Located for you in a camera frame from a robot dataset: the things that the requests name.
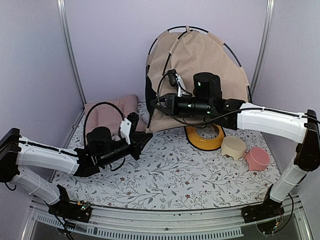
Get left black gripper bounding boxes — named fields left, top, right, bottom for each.
left=99, top=132, right=153, bottom=168

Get beige fabric pet tent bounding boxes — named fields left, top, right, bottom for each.
left=145, top=26, right=249, bottom=133

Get black tent pole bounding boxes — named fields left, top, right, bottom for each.
left=145, top=26, right=191, bottom=132
left=144, top=25, right=253, bottom=103

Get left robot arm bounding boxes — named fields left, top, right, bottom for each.
left=0, top=127, right=153, bottom=223

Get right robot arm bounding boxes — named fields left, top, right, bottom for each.
left=146, top=70, right=320, bottom=223

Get yellow pet bowl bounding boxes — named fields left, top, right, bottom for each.
left=184, top=124, right=226, bottom=152

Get cream pet bowl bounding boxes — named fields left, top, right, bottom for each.
left=221, top=136, right=247, bottom=161

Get pink pet bowl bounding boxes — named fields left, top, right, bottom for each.
left=244, top=146, right=271, bottom=171

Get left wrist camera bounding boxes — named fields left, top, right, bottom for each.
left=119, top=112, right=139, bottom=145

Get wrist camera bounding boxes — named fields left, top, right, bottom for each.
left=119, top=112, right=139, bottom=145
left=167, top=69, right=193, bottom=97

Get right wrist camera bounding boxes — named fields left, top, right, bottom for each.
left=167, top=69, right=193, bottom=97

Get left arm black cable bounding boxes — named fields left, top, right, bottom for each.
left=82, top=101, right=125, bottom=146

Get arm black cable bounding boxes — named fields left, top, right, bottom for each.
left=156, top=72, right=310, bottom=126
left=82, top=101, right=125, bottom=146

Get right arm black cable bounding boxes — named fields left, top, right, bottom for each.
left=156, top=72, right=310, bottom=126

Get front aluminium rail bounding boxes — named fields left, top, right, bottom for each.
left=22, top=195, right=314, bottom=240

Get left aluminium frame post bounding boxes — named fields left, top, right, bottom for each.
left=56, top=0, right=87, bottom=105

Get aluminium frame post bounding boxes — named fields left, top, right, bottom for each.
left=250, top=0, right=275, bottom=92
left=56, top=0, right=87, bottom=105

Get right aluminium frame post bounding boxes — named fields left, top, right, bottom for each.
left=250, top=0, right=275, bottom=92

